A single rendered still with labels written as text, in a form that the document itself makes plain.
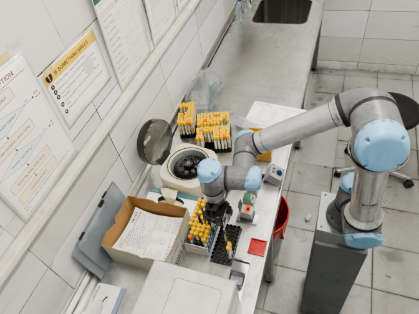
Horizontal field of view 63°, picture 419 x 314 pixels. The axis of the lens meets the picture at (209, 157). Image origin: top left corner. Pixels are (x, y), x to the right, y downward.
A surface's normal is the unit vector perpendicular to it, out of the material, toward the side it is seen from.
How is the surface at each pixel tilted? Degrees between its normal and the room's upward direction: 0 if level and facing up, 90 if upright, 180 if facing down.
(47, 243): 90
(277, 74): 0
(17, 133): 93
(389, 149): 81
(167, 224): 2
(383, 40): 90
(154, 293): 0
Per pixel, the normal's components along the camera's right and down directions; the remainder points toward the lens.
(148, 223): -0.10, -0.67
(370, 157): -0.15, 0.65
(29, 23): 0.94, 0.15
